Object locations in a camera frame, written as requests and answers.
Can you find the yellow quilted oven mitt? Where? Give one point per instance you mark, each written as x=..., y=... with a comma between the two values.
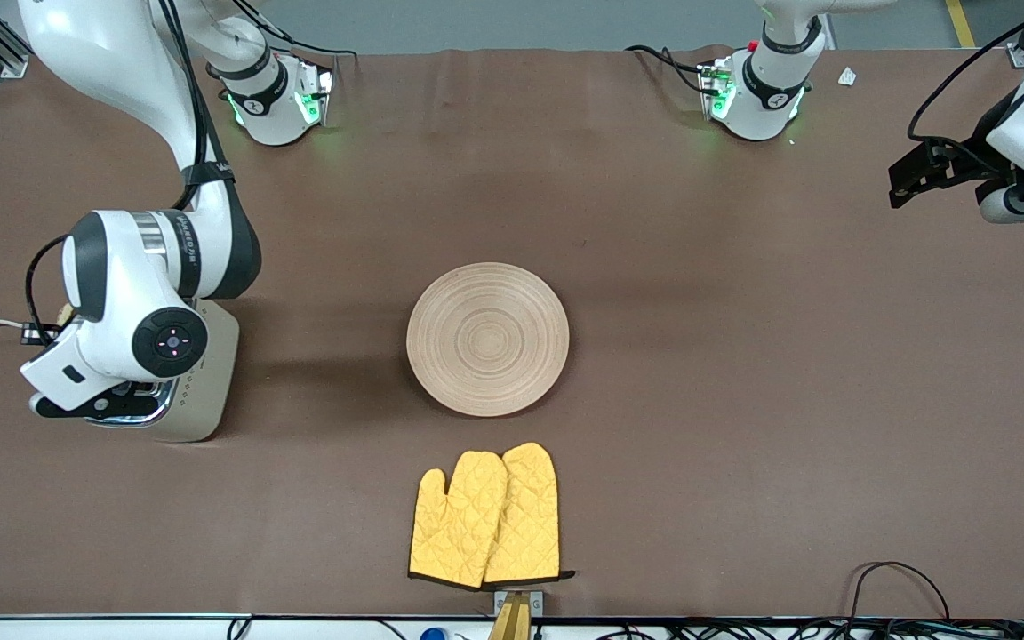
x=457, y=524
x=530, y=516

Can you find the tan wooden post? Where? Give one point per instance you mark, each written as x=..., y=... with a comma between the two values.
x=512, y=622

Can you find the beige chrome two-slot toaster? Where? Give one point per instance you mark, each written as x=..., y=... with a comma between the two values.
x=210, y=391

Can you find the small white paper scrap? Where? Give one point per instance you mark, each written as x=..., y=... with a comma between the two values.
x=847, y=76

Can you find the brown table cover mat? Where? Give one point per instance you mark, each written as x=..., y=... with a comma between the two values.
x=654, y=222

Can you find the grey metal bracket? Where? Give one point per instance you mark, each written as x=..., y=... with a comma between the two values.
x=537, y=603

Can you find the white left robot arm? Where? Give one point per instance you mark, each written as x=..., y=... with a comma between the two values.
x=765, y=107

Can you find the round beige wooden plate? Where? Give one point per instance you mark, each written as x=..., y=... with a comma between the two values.
x=487, y=340

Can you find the blue round object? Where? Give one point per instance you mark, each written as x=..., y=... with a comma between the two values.
x=433, y=635

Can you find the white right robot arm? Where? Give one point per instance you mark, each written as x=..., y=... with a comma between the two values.
x=112, y=293

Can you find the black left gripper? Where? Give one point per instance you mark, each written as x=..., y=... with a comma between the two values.
x=980, y=148

